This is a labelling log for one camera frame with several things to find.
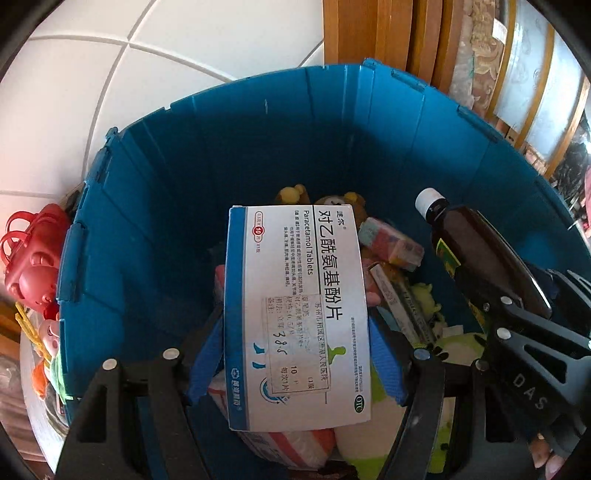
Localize dark brown medicine bottle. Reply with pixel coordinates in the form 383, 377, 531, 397
415, 188, 552, 319

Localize blue white paracetamol box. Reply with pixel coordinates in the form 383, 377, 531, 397
223, 204, 372, 432

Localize person right hand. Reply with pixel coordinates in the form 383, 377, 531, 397
529, 437, 565, 479

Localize green frog plush toy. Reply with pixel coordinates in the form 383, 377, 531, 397
334, 283, 486, 480

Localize pink striped sponge block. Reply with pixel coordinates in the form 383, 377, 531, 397
358, 217, 424, 272

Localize yellow plastic toy tongs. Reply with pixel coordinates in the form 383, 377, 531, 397
15, 302, 52, 366

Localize blue plastic storage crate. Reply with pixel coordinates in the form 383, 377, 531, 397
56, 58, 591, 480

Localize brown bear plush toy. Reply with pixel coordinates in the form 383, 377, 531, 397
276, 184, 368, 228

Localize red bear toy suitcase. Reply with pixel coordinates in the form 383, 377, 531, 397
1, 203, 71, 320

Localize rolled patterned carpet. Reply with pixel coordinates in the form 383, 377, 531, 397
449, 0, 507, 118

